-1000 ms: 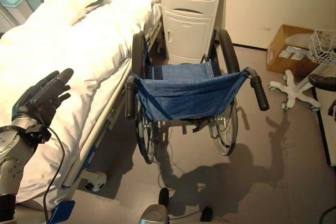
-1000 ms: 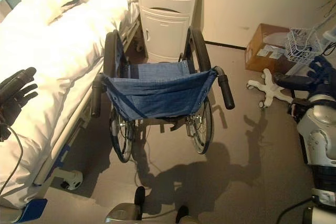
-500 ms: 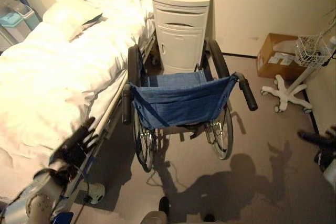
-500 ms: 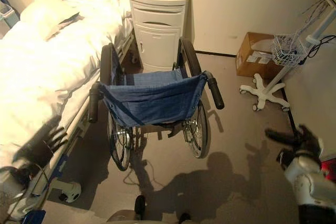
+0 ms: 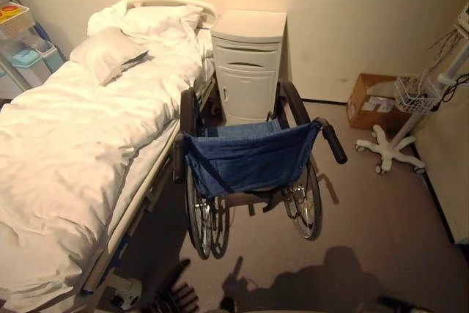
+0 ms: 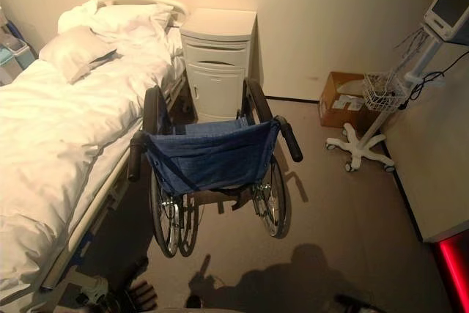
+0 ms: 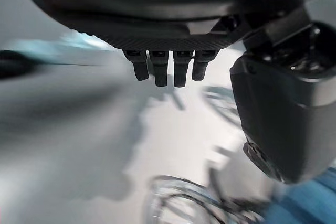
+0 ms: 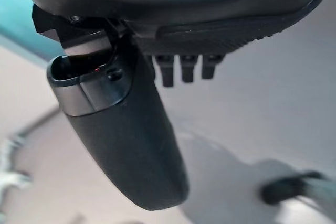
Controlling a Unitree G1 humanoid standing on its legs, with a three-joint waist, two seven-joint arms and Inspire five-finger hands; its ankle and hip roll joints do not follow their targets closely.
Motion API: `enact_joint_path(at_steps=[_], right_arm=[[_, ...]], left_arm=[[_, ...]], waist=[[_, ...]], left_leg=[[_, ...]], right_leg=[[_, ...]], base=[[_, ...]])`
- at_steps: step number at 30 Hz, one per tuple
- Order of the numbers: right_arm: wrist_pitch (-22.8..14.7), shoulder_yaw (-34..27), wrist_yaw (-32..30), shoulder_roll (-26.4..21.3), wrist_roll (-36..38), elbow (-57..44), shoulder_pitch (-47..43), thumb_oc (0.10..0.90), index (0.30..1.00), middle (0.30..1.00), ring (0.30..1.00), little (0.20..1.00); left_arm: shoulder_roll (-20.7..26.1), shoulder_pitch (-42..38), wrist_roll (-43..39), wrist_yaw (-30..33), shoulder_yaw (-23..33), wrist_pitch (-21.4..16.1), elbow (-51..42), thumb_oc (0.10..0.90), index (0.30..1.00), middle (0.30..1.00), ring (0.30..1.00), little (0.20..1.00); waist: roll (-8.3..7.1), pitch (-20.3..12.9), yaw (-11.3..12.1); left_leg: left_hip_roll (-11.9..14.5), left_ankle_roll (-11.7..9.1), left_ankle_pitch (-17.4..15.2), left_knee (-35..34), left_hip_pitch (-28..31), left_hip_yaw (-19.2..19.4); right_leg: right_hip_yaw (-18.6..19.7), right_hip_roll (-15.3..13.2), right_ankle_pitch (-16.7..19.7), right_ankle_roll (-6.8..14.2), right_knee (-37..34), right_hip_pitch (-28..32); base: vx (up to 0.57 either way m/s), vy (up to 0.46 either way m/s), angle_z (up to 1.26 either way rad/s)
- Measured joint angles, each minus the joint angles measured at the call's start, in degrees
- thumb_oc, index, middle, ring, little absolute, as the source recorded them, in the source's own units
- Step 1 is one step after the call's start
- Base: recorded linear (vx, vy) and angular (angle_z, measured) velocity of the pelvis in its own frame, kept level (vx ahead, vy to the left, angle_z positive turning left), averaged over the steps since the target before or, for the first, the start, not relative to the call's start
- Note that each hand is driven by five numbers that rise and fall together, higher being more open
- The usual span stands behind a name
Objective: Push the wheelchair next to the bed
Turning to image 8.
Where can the dark robot foot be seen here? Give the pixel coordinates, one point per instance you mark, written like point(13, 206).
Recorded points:
point(283, 187)

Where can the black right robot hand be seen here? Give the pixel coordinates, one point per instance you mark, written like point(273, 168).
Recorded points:
point(131, 142)

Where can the white metal frame part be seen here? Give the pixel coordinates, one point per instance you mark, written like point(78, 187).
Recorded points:
point(10, 179)

